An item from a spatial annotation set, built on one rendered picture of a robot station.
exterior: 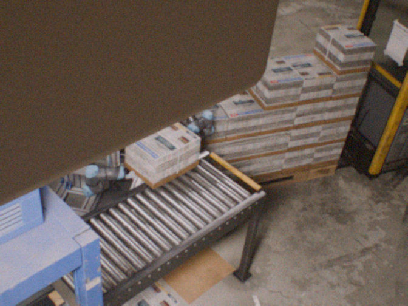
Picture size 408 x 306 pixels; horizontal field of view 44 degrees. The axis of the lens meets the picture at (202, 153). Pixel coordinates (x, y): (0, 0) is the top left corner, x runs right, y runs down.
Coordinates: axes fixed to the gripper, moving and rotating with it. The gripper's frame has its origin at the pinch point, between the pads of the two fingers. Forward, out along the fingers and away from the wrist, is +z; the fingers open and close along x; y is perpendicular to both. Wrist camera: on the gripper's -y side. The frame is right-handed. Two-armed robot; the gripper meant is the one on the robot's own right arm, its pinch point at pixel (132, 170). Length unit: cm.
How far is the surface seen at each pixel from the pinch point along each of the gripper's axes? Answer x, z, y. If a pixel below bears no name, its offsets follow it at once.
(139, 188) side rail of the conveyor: -15.8, -6.9, -0.2
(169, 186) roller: -25.1, 8.3, -0.9
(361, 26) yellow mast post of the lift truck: -7, 240, 39
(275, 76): -6, 127, 27
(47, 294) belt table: -47, -88, -2
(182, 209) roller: -44.7, 1.6, -2.0
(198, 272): -40, 26, -81
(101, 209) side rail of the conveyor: -15.8, -34.7, -0.2
